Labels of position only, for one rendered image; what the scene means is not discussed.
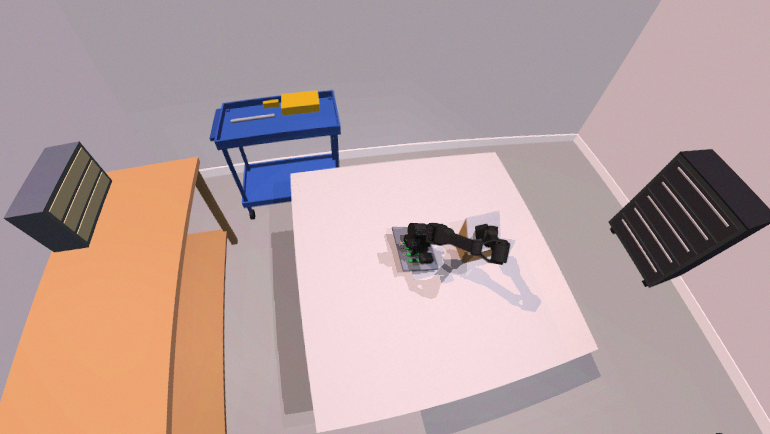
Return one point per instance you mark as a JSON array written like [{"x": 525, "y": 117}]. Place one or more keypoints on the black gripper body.
[{"x": 424, "y": 257}]

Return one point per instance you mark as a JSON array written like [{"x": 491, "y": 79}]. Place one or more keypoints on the grey switch panel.
[{"x": 409, "y": 261}]

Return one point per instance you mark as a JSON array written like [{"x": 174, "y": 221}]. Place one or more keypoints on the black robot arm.
[{"x": 442, "y": 235}]

